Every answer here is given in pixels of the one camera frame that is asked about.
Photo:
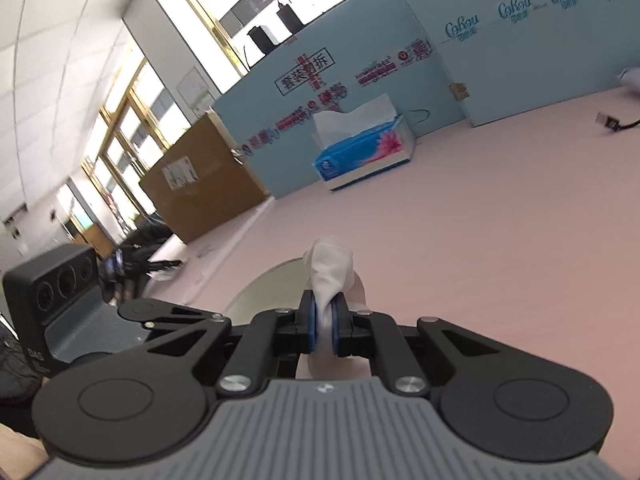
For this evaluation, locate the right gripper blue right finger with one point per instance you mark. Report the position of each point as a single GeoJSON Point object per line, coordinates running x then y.
{"type": "Point", "coordinates": [377, 338]}

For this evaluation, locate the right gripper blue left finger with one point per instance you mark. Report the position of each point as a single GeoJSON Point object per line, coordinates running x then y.
{"type": "Point", "coordinates": [267, 348]}

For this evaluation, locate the white cleaning cloth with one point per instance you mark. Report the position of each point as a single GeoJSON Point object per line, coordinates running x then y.
{"type": "Point", "coordinates": [330, 269]}

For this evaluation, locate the white ceramic bowl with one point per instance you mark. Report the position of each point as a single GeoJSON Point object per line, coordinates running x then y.
{"type": "Point", "coordinates": [280, 287]}

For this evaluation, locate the brown cardboard box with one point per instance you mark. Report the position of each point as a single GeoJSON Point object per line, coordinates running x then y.
{"type": "Point", "coordinates": [202, 181]}

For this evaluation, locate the blue tissue box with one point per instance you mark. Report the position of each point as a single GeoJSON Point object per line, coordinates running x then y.
{"type": "Point", "coordinates": [362, 143]}

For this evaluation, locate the light blue cardboard panel left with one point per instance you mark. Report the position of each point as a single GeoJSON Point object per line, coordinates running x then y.
{"type": "Point", "coordinates": [351, 55]}

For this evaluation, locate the light blue cardboard panel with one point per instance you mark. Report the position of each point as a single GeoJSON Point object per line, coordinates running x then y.
{"type": "Point", "coordinates": [351, 55]}
{"type": "Point", "coordinates": [512, 56]}

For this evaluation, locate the light blue cardboard panel right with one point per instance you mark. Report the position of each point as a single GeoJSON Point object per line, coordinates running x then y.
{"type": "Point", "coordinates": [512, 56]}

